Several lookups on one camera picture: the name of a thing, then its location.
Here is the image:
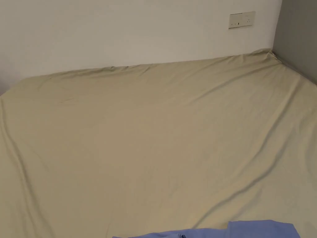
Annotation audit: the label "blue garment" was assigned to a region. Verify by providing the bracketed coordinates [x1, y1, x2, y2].
[112, 219, 301, 238]

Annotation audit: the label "white wall socket panel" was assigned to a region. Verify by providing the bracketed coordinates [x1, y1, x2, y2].
[228, 11, 256, 30]

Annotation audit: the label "bed with beige sheet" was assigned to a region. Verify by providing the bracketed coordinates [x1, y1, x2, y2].
[0, 48, 317, 238]

